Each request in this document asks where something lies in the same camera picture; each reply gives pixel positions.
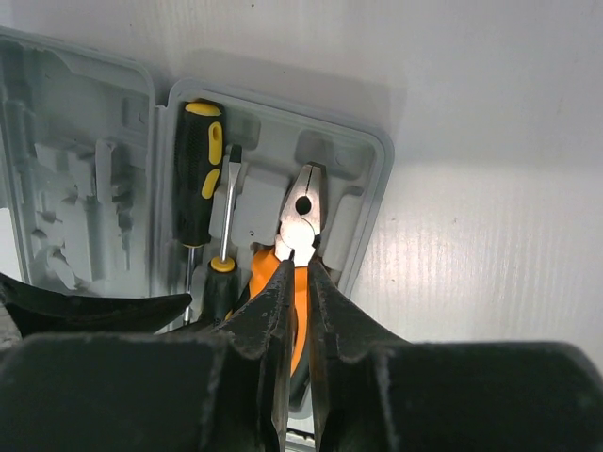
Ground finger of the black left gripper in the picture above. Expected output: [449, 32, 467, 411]
[1, 274, 192, 334]

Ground grey plastic tool case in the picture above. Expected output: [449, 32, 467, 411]
[0, 25, 396, 452]

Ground flathead screwdriver black yellow handle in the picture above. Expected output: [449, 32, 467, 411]
[202, 144, 242, 326]

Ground orange black handled pliers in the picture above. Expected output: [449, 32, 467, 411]
[235, 162, 325, 411]

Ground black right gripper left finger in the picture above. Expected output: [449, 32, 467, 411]
[1, 261, 294, 451]

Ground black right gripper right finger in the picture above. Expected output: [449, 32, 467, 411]
[308, 262, 602, 451]

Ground phillips screwdriver black yellow handle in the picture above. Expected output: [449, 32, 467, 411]
[171, 100, 226, 326]

